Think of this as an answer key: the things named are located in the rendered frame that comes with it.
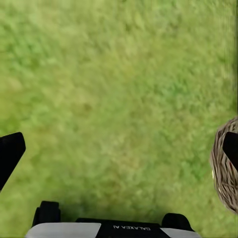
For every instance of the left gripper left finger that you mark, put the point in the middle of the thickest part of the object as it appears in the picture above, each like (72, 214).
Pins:
(12, 148)

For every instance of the wicker basket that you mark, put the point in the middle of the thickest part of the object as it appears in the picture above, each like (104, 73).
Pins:
(225, 181)

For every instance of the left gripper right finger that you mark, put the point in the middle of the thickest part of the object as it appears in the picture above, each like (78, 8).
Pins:
(230, 147)

